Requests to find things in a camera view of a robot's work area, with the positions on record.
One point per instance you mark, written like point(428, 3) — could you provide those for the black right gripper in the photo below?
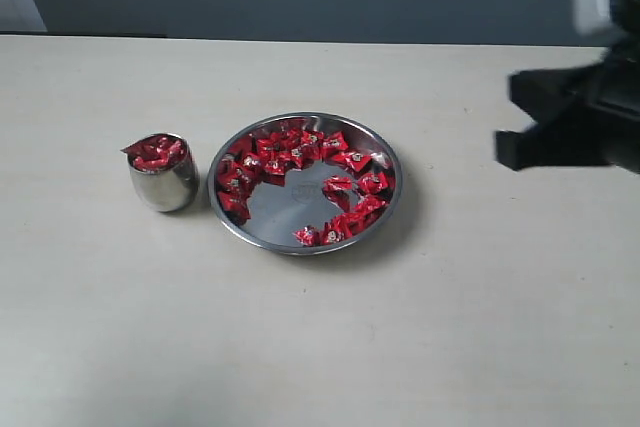
point(568, 133)

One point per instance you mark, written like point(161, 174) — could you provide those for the stainless steel plate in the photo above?
point(280, 211)

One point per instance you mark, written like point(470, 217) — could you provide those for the pile of red wrapped candies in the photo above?
point(361, 194)

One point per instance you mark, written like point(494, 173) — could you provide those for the stainless steel cup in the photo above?
point(168, 191)

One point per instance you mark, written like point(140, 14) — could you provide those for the red candies inside cup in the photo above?
point(156, 153)

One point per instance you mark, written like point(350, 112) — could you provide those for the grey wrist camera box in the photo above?
point(595, 17)

